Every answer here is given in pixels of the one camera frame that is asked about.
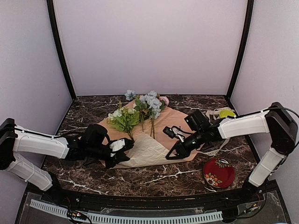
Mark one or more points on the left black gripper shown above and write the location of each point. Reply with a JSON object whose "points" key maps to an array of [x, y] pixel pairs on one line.
{"points": [[118, 157]]}

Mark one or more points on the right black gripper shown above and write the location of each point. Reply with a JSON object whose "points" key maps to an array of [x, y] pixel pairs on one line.
{"points": [[182, 153]]}

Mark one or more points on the beige wrapping paper sheet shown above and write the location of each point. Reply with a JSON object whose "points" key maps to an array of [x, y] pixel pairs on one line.
{"points": [[148, 151]]}

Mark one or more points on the pink fake rose stem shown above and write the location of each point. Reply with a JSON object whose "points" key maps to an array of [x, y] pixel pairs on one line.
{"points": [[164, 102]]}

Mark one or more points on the blue fake flower stem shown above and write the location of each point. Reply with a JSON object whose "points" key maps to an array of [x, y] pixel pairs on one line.
{"points": [[154, 107]]}

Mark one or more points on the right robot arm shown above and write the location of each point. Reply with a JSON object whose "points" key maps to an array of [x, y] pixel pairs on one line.
{"points": [[276, 121]]}

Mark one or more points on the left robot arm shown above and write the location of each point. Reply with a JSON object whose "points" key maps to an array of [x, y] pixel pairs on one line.
{"points": [[15, 139]]}

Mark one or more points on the red floral plate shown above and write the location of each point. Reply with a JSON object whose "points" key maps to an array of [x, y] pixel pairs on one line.
{"points": [[218, 173]]}

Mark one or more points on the white printed ribbon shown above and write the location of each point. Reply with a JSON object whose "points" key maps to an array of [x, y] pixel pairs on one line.
{"points": [[212, 148]]}

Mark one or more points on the yellow-green cup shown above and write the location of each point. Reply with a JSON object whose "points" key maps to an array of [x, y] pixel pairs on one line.
{"points": [[226, 113]]}

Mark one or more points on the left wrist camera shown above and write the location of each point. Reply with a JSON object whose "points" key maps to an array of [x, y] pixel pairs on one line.
{"points": [[120, 145]]}

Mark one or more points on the white slotted cable duct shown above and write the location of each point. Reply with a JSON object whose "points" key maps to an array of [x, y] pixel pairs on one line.
{"points": [[114, 216]]}

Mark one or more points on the black front table rail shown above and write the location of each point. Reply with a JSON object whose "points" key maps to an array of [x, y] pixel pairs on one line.
{"points": [[86, 201]]}

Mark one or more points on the right black frame post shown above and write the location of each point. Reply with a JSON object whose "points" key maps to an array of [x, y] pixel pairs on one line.
{"points": [[241, 50]]}

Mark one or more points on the black frame post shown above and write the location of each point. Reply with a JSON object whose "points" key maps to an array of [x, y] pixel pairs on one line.
{"points": [[241, 50], [59, 48]]}

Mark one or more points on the left black frame post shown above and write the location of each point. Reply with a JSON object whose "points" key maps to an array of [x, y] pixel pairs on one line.
{"points": [[59, 48]]}

